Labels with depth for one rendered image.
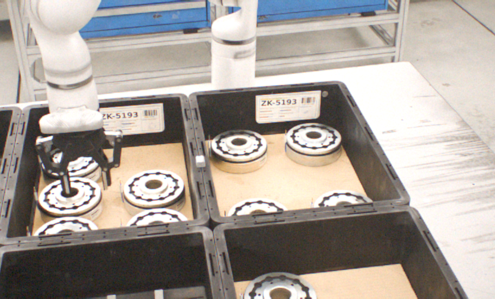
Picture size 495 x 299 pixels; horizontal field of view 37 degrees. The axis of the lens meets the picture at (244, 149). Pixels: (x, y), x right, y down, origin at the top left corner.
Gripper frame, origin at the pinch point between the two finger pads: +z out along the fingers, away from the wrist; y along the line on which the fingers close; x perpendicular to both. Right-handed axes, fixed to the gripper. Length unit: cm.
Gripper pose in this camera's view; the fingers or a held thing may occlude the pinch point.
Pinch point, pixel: (86, 181)
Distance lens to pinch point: 124.8
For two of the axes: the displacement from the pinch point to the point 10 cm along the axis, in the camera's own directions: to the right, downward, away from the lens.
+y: -9.9, 0.9, -1.2
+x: 1.5, 5.4, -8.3
